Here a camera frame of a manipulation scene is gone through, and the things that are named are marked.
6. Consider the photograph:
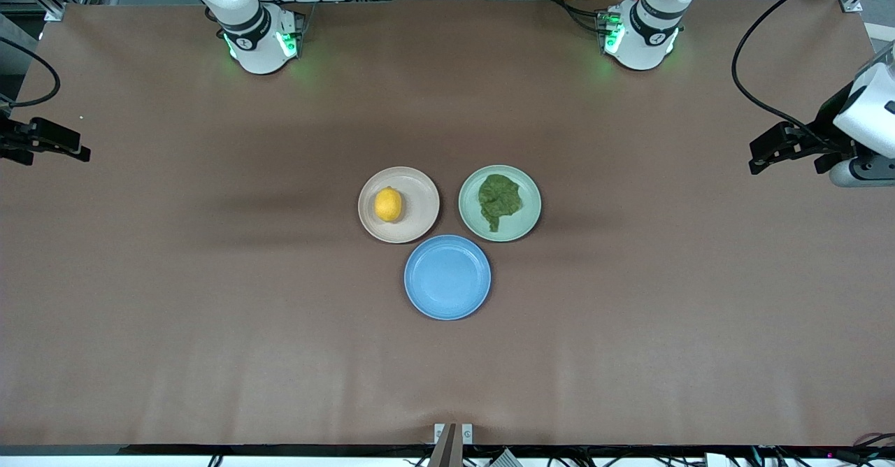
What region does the brown table cover sheet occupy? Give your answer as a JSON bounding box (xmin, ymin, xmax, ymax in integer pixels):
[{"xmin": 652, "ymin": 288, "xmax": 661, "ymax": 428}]
[{"xmin": 0, "ymin": 0, "xmax": 895, "ymax": 447}]

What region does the table edge clamp bracket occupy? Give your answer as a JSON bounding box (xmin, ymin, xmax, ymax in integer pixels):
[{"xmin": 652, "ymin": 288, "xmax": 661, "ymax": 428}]
[{"xmin": 428, "ymin": 422, "xmax": 474, "ymax": 467}]

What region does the green lettuce leaf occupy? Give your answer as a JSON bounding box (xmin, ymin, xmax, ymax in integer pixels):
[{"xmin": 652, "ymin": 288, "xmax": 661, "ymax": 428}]
[{"xmin": 478, "ymin": 173, "xmax": 524, "ymax": 233}]

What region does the beige round plate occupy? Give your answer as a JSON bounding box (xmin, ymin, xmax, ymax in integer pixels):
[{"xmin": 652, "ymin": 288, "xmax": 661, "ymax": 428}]
[{"xmin": 358, "ymin": 166, "xmax": 441, "ymax": 244}]

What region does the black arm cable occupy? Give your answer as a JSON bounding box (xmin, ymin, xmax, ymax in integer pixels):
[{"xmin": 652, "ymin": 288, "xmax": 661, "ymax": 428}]
[
  {"xmin": 731, "ymin": 0, "xmax": 895, "ymax": 150},
  {"xmin": 0, "ymin": 37, "xmax": 62, "ymax": 109}
]

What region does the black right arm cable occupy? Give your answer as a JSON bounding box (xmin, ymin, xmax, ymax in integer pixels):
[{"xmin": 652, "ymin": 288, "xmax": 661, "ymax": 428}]
[{"xmin": 0, "ymin": 37, "xmax": 62, "ymax": 109}]

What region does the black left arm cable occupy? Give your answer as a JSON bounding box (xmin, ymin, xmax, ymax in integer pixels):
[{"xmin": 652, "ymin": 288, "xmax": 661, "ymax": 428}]
[{"xmin": 731, "ymin": 0, "xmax": 895, "ymax": 150}]

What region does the pale green round plate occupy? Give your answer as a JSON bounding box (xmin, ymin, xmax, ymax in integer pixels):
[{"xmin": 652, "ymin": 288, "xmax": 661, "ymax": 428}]
[{"xmin": 458, "ymin": 164, "xmax": 543, "ymax": 243}]

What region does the blue round plate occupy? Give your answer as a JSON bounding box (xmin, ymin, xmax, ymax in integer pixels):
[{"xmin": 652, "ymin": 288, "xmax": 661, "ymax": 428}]
[{"xmin": 403, "ymin": 234, "xmax": 492, "ymax": 321}]

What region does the yellow lemon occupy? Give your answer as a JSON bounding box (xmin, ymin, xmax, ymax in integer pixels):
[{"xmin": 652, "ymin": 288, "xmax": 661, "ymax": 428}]
[{"xmin": 374, "ymin": 186, "xmax": 404, "ymax": 224}]

